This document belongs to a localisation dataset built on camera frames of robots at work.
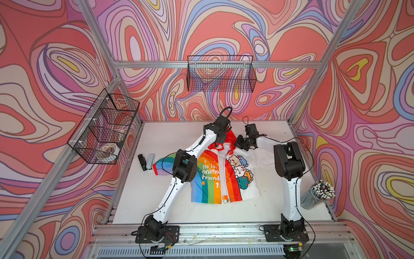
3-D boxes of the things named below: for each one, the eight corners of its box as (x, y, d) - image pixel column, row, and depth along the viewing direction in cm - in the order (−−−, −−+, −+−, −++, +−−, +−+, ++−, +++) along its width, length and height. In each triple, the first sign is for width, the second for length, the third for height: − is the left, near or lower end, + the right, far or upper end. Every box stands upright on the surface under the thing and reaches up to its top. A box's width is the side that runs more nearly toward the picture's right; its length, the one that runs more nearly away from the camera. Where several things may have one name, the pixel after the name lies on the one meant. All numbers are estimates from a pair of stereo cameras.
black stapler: (143, 172, 96) (141, 168, 93) (139, 159, 102) (137, 155, 98) (148, 169, 97) (146, 166, 94) (144, 157, 103) (142, 153, 99)
